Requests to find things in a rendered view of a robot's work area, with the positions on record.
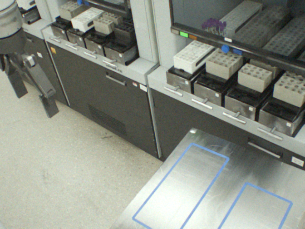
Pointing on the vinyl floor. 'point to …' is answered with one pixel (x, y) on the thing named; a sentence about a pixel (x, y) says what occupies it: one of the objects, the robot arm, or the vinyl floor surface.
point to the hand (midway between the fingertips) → (36, 101)
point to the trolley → (218, 190)
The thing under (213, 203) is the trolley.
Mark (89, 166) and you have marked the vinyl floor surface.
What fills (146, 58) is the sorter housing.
